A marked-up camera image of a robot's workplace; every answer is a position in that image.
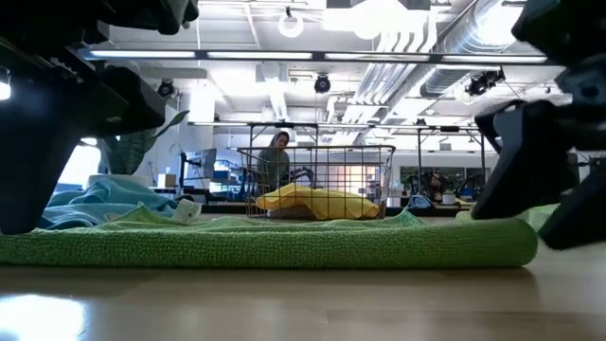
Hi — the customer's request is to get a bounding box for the long ceiling light bar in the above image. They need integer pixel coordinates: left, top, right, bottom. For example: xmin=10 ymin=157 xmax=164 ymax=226
xmin=78 ymin=46 xmax=550 ymax=66

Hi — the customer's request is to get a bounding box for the person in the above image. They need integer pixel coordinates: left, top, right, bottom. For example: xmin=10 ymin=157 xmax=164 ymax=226
xmin=423 ymin=170 xmax=449 ymax=200
xmin=258 ymin=131 xmax=293 ymax=193

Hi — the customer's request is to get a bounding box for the white hanging ring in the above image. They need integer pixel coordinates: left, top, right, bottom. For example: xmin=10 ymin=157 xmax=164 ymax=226
xmin=276 ymin=11 xmax=305 ymax=39

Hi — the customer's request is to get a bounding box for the light green towel white label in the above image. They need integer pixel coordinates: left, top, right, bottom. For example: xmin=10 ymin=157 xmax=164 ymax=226
xmin=0 ymin=198 xmax=560 ymax=270

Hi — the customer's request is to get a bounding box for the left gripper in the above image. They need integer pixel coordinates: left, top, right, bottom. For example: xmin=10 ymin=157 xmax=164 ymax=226
xmin=0 ymin=0 xmax=200 ymax=236

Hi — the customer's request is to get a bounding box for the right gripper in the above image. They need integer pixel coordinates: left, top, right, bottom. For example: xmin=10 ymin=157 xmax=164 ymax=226
xmin=471 ymin=0 xmax=606 ymax=222

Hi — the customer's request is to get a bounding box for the monitor on black arm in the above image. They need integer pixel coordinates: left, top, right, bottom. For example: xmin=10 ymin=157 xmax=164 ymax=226
xmin=183 ymin=148 xmax=218 ymax=180

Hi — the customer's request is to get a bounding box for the yellow microfiber towel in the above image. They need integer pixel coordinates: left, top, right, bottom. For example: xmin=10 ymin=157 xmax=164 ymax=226
xmin=255 ymin=183 xmax=382 ymax=222

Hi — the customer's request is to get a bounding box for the silver ventilation duct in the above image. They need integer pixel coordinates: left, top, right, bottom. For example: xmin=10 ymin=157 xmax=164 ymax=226
xmin=419 ymin=0 xmax=520 ymax=99

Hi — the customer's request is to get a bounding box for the blue and white helmet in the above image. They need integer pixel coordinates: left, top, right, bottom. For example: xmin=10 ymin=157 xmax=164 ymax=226
xmin=406 ymin=193 xmax=433 ymax=210

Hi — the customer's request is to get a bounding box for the bright window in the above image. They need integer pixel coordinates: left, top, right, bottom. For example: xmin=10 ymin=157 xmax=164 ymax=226
xmin=56 ymin=136 xmax=103 ymax=190

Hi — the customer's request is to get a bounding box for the copper wire basket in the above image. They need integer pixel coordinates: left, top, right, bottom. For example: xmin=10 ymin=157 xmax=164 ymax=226
xmin=236 ymin=144 xmax=397 ymax=222

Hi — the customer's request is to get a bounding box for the black ceiling camera cluster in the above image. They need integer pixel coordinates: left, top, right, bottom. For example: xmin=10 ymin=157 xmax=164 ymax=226
xmin=465 ymin=68 xmax=507 ymax=98

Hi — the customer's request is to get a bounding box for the potted snake plant white pot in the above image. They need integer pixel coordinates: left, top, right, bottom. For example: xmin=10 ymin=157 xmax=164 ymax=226
xmin=86 ymin=109 xmax=190 ymax=189

